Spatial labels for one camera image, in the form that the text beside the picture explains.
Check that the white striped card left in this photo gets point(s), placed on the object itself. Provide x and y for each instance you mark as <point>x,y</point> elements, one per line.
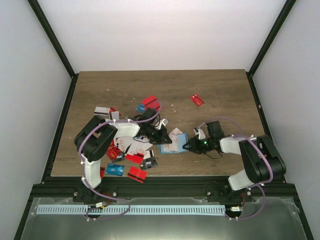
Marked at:
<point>103,111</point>

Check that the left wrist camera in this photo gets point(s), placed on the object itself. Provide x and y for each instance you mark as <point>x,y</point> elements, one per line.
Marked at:
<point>162,123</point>

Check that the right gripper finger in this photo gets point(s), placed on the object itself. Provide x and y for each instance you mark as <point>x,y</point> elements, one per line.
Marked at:
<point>191,143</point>
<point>190,148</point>

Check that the teal card holder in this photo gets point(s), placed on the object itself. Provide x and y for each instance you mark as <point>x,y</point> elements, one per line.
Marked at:
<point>176,147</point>

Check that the white striped card lower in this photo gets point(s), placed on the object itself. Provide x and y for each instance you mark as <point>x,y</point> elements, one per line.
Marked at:
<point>148,154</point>

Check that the black VIP card pile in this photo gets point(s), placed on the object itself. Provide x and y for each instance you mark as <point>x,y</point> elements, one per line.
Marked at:
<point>148,164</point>

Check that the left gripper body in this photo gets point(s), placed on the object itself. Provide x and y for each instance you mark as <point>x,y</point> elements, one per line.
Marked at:
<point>155,137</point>

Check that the red magnetic stripe card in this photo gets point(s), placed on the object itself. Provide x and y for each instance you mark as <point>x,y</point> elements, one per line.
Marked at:
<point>151,102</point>

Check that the white striped card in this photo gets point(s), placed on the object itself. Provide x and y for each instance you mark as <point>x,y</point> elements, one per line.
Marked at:
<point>103,111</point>
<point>148,154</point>

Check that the red card far right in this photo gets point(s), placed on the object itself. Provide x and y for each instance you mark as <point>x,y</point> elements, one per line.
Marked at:
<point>196,100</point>

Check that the red card in pile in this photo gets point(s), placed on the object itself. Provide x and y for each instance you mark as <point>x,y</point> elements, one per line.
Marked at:
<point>135,158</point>

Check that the black aluminium frame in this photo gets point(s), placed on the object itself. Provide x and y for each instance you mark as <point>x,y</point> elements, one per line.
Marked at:
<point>158,186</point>

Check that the light blue slotted rail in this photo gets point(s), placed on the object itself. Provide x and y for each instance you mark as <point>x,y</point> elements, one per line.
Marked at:
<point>199,210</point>

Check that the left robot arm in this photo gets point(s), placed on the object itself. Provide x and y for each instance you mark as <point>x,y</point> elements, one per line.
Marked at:
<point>93,141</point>

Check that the red striped card bottom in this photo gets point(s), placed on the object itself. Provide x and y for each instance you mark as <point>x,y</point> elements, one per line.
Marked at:
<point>137,174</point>

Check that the blue card bottom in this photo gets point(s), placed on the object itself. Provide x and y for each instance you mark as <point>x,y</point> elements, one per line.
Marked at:
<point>115,169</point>

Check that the blue card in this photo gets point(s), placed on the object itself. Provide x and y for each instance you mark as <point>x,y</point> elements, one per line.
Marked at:
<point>141,108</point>
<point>115,169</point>

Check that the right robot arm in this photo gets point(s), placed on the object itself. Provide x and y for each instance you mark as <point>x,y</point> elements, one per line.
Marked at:
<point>262,161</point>

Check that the large white card pile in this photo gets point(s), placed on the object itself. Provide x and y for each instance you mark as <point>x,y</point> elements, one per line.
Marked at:
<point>132,145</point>

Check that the blue card top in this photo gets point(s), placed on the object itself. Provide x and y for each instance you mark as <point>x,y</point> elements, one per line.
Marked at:
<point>141,108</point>

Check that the dark red striped card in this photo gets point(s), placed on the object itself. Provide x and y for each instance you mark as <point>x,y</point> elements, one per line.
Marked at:
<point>102,171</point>

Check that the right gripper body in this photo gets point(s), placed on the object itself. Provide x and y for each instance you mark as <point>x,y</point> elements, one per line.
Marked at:
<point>203,147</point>

